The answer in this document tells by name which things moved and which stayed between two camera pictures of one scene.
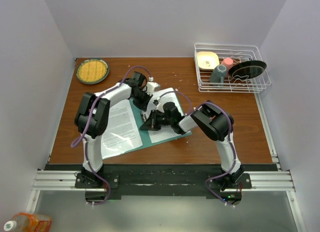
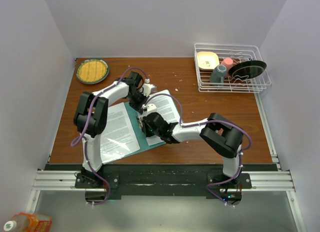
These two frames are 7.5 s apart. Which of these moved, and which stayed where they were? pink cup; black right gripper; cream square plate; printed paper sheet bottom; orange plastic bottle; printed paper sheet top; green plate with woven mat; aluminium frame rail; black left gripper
Moved: black right gripper; printed paper sheet top; printed paper sheet bottom
Stayed: aluminium frame rail; orange plastic bottle; pink cup; black left gripper; cream square plate; green plate with woven mat
